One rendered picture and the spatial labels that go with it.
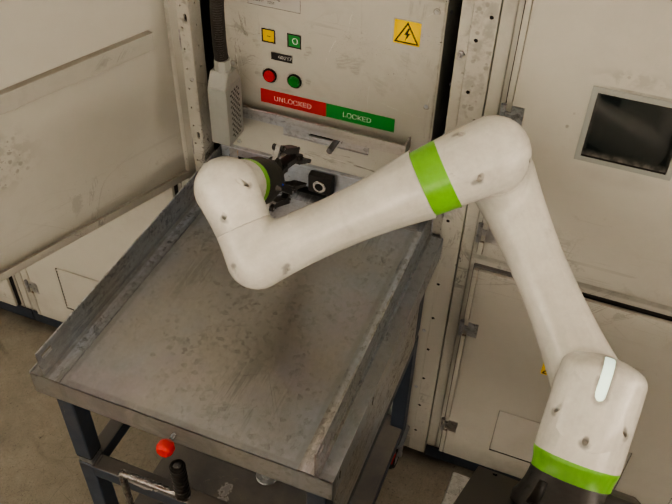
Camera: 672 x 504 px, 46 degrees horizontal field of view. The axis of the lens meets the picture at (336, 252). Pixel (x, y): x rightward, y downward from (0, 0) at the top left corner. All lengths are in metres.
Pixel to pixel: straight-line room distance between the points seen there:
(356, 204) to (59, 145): 0.74
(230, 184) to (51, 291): 1.46
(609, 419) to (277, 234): 0.58
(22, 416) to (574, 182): 1.80
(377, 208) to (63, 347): 0.69
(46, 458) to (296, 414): 1.22
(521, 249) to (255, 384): 0.55
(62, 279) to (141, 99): 0.93
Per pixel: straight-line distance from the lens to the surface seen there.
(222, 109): 1.76
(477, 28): 1.53
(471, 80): 1.58
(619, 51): 1.49
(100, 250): 2.40
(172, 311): 1.66
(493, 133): 1.25
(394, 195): 1.26
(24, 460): 2.57
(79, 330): 1.64
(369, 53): 1.67
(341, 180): 1.86
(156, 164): 1.95
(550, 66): 1.52
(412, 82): 1.67
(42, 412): 2.65
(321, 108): 1.78
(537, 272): 1.39
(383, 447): 2.25
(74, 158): 1.81
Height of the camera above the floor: 2.04
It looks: 43 degrees down
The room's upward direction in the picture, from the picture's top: 2 degrees clockwise
